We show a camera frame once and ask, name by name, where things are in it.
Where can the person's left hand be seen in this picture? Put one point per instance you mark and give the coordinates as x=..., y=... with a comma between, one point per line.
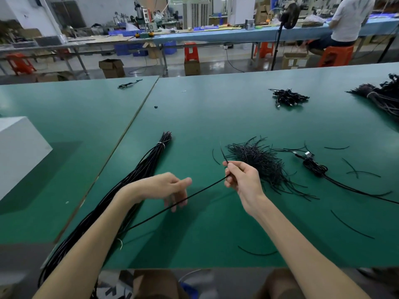
x=159, y=186

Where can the person's right hand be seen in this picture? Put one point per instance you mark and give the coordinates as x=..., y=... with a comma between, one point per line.
x=246, y=183

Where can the black tripod stand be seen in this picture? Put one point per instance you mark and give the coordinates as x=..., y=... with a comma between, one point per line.
x=388, y=43

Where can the open cardboard box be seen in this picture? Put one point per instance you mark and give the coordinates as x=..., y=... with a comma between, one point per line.
x=112, y=68

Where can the black fan on stand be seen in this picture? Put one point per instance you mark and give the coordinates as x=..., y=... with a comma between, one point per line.
x=290, y=15

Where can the large white box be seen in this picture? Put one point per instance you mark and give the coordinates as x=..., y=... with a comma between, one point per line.
x=18, y=152

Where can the person's left forearm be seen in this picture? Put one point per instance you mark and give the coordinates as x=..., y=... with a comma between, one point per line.
x=84, y=252

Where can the person's right forearm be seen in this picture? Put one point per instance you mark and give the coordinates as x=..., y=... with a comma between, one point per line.
x=305, y=258

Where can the orange plastic stool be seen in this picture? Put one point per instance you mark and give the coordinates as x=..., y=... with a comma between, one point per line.
x=20, y=63
x=265, y=49
x=336, y=56

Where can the red plastic stool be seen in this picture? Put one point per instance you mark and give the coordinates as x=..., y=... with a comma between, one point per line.
x=191, y=51

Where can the blue plastic item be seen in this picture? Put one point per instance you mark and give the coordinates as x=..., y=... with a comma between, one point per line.
x=190, y=290

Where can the small cardboard box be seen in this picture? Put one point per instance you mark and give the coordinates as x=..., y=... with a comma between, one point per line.
x=192, y=67

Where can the long blue workbench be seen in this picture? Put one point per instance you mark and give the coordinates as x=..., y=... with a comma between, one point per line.
x=249, y=34

